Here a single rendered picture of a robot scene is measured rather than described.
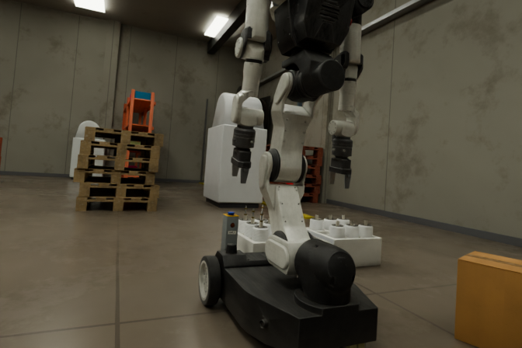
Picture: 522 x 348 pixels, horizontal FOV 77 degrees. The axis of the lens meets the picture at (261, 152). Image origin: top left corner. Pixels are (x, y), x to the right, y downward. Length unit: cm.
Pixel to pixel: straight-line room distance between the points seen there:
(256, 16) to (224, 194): 344
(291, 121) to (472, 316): 99
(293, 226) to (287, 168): 23
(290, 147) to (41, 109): 845
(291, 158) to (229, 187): 319
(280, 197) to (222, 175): 315
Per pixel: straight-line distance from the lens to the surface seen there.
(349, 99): 149
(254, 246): 187
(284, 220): 134
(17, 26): 998
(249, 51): 129
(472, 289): 153
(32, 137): 945
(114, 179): 397
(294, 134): 138
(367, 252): 234
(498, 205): 421
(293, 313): 110
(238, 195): 458
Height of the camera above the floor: 60
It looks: 2 degrees up
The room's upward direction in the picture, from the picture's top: 4 degrees clockwise
